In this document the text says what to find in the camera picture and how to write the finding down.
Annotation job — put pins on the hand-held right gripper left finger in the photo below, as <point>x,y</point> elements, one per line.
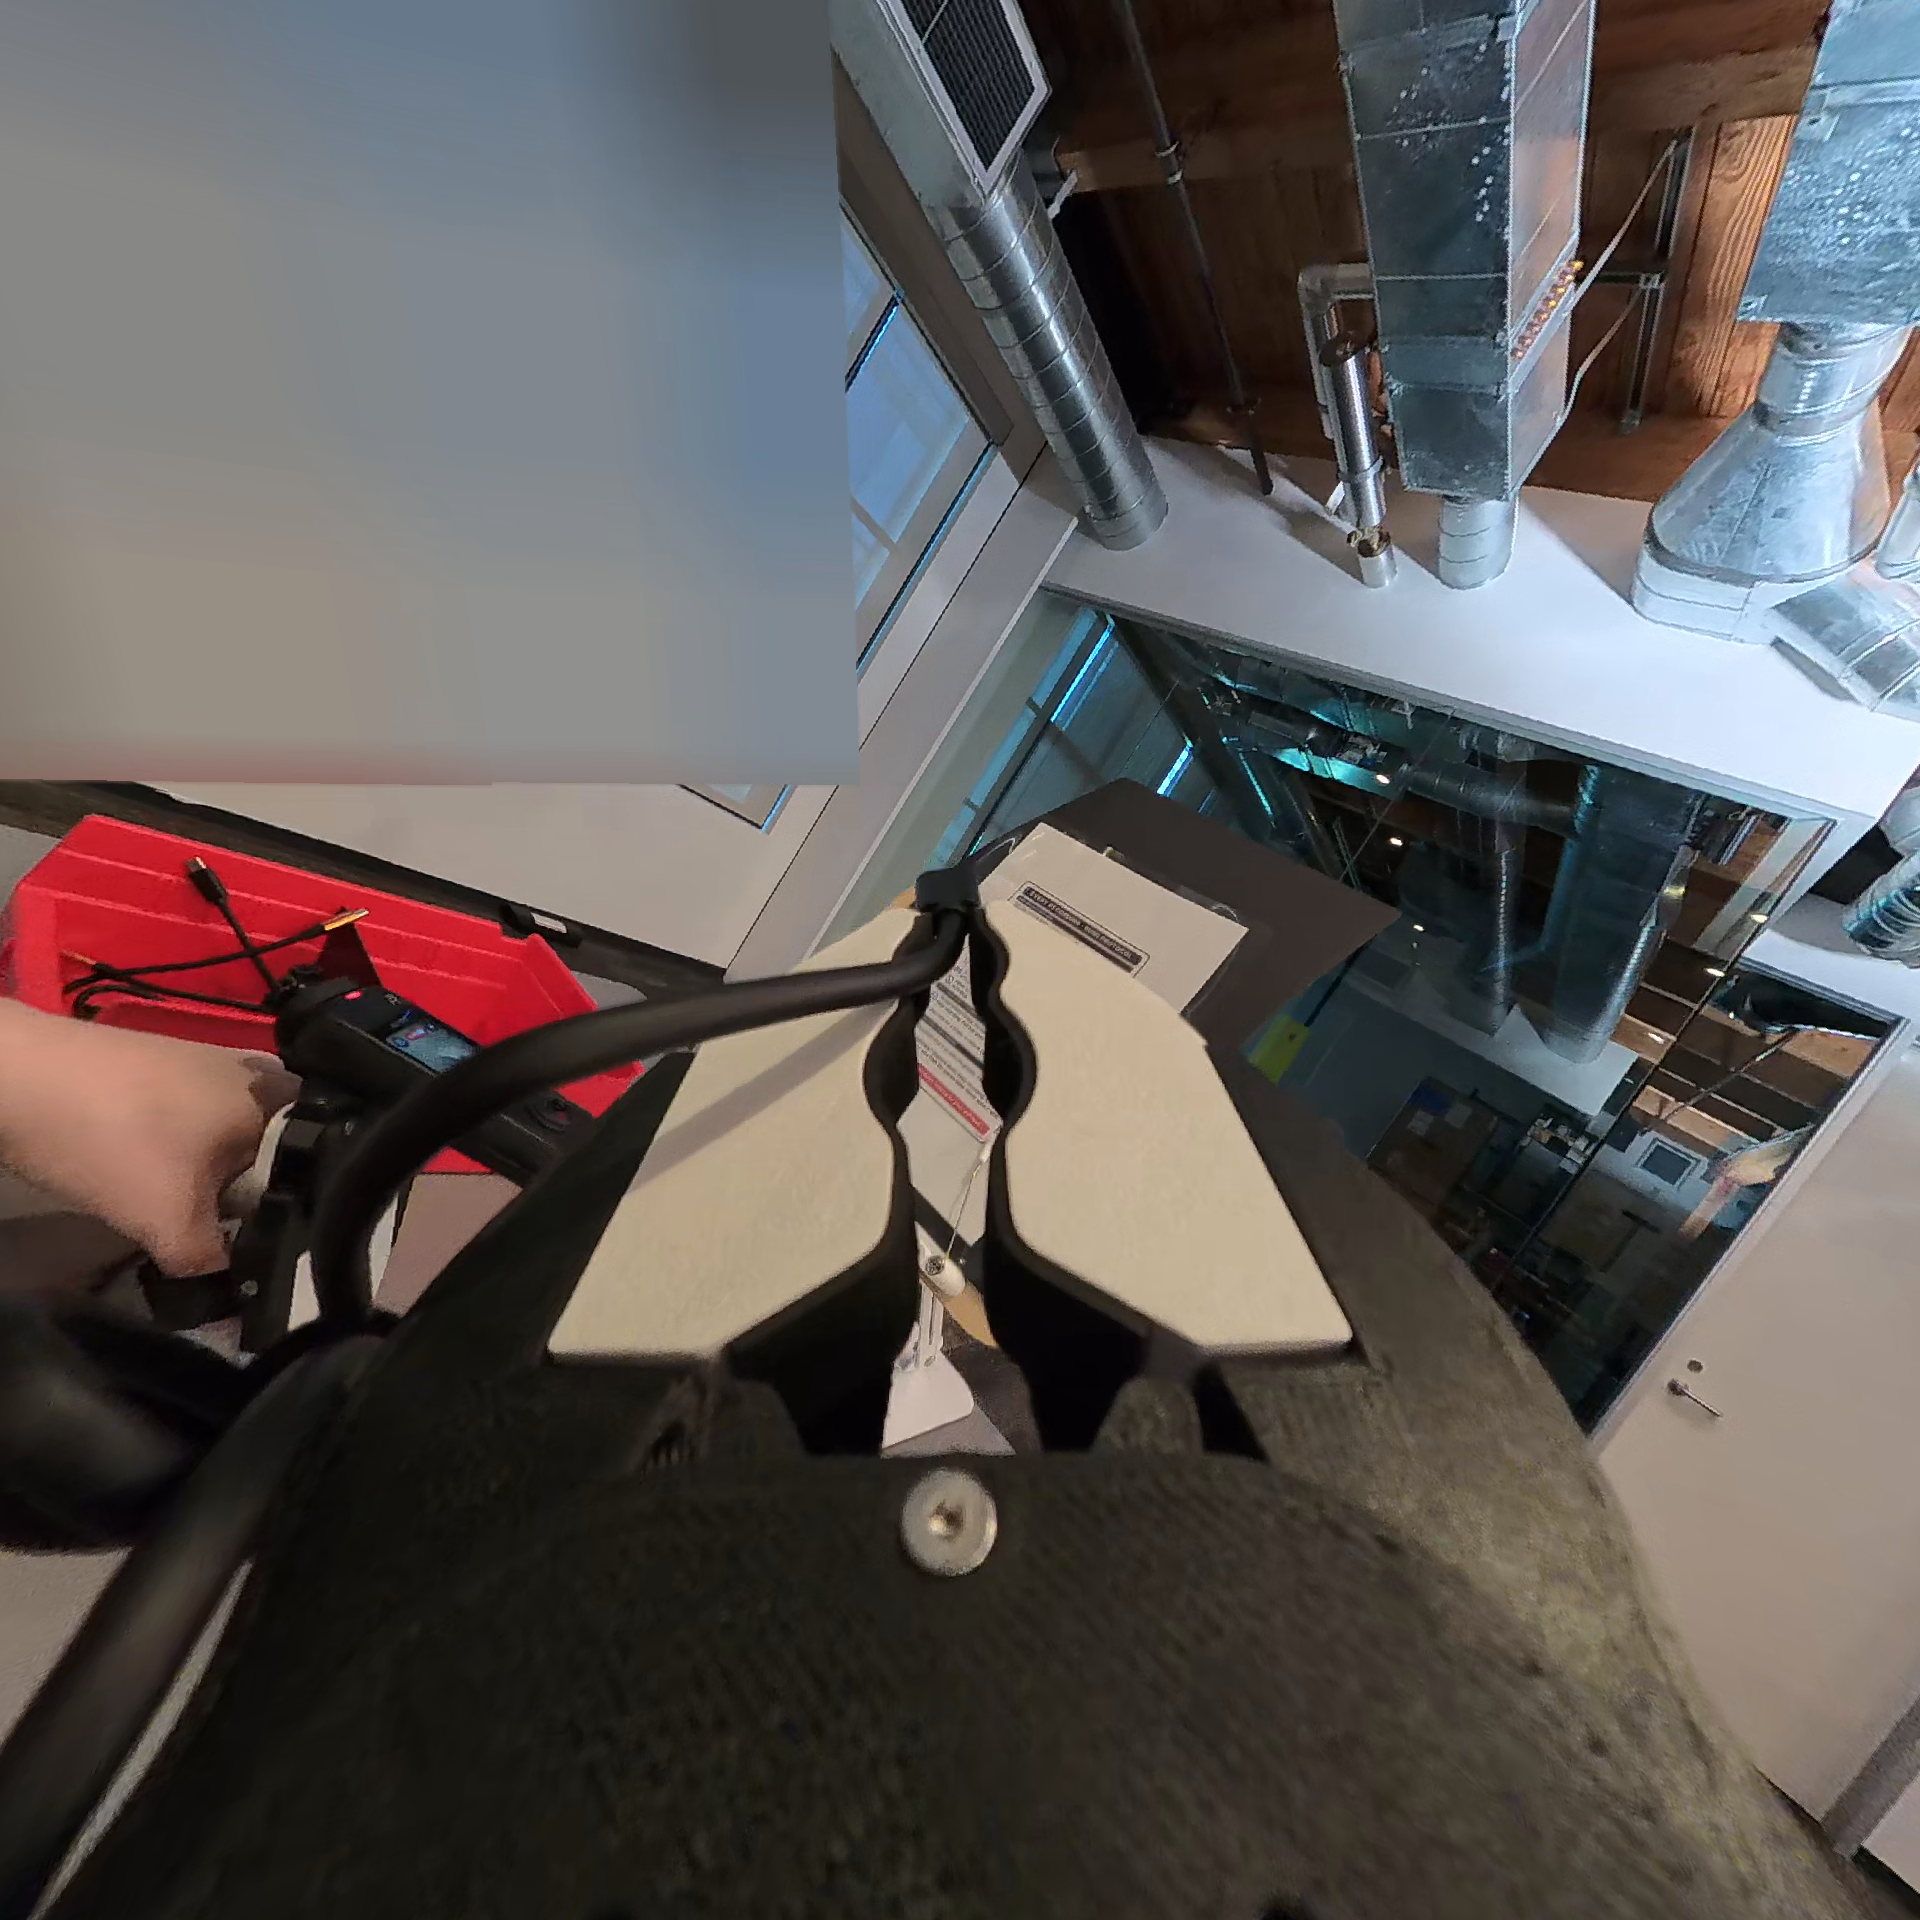
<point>721,1184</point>

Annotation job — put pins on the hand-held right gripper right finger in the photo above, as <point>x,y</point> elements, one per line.
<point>1155,1184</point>

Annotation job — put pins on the person's left hand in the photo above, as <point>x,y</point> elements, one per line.
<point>119,1126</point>

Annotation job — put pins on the red plastic bin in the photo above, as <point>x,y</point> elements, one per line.
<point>435,960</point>

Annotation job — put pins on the white instruction sheet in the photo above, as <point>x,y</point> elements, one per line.
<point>1109,914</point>

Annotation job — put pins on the white adjustable stand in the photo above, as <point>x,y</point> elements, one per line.
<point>927,1387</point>

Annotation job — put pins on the interior glass window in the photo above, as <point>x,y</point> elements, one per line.
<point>1499,930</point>

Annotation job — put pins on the dark rounded object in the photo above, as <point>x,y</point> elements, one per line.
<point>106,1425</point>

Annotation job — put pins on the white door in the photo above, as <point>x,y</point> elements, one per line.
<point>1785,1501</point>

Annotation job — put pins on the silver insulated pipe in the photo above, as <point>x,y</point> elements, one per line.
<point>1354,434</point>

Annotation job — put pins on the thin black ceiling pipe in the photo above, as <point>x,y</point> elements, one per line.
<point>1194,240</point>

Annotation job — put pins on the metal vent grille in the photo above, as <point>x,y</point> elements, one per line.
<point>975,67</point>

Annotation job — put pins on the spiral round metal duct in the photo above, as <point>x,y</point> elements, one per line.
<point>1050,360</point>

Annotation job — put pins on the large tapered metal duct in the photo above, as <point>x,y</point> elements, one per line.
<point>1785,450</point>

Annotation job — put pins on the rectangular metal duct box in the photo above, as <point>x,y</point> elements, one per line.
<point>1463,240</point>

